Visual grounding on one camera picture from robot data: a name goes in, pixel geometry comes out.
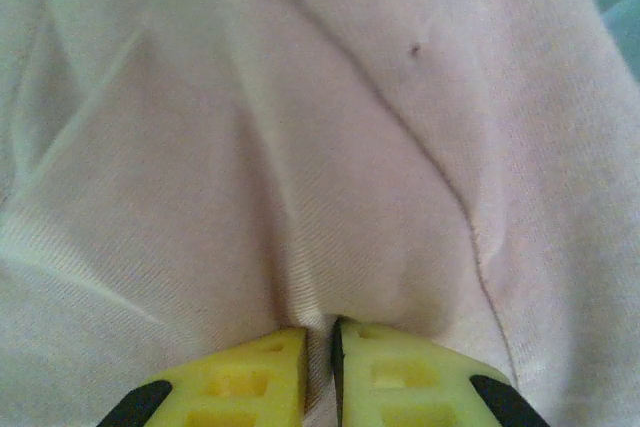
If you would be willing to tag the white cloth garment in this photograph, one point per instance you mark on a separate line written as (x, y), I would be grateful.
(300, 147)

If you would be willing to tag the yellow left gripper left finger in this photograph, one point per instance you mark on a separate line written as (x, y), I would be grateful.
(235, 387)

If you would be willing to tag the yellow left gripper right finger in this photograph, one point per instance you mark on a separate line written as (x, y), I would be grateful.
(415, 387)

